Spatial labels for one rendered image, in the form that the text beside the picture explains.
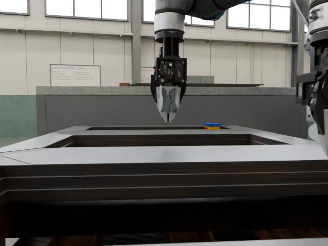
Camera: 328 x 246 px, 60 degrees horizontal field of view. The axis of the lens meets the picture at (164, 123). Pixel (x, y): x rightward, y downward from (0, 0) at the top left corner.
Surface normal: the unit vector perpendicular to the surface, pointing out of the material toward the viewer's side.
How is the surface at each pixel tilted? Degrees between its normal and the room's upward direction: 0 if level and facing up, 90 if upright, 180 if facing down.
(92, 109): 90
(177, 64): 90
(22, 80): 90
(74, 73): 90
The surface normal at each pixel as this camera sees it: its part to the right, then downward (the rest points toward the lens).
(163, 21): -0.35, 0.05
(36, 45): 0.22, 0.06
